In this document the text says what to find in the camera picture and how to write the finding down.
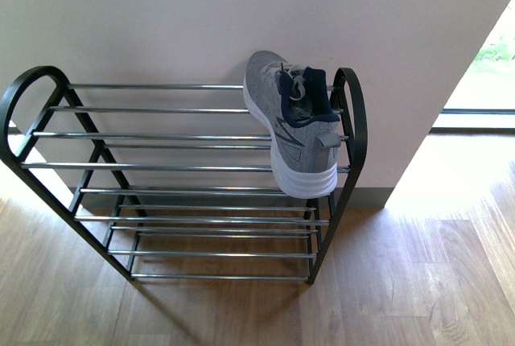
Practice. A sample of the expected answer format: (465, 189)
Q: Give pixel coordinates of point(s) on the grey knit sneaker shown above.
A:
(292, 102)

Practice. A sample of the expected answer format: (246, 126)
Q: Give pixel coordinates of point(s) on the black metal shoe rack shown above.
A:
(175, 181)

